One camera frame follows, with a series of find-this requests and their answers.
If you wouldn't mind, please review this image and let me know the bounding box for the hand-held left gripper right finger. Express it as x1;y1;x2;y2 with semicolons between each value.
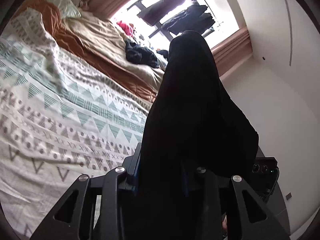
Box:
184;165;290;240

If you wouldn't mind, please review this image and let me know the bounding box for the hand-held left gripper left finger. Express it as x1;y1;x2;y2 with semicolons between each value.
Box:
30;143;143;240

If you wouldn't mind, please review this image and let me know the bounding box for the black jacket with white buttons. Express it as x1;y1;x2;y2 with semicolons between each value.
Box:
136;30;259;240

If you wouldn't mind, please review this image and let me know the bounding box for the black clothes pile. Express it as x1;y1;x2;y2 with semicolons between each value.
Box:
125;40;160;68

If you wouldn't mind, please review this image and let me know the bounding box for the patterned bed sheet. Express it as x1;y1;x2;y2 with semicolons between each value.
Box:
0;6;155;230

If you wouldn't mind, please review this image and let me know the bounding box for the dark grey bundle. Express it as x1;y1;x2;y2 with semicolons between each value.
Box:
156;49;170;60

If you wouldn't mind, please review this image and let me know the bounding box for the pink curtain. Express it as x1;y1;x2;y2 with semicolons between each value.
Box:
210;26;252;77

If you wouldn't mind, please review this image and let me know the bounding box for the beige and orange quilt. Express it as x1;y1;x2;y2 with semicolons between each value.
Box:
15;0;170;103

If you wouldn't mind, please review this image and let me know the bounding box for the red cloth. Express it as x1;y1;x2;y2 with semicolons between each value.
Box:
116;20;135;37

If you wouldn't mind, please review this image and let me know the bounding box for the hanging dark garment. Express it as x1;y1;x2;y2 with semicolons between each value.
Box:
160;5;215;37
139;0;195;27

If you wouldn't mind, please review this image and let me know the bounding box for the pale green pillow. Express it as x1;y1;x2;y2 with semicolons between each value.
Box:
42;0;82;19

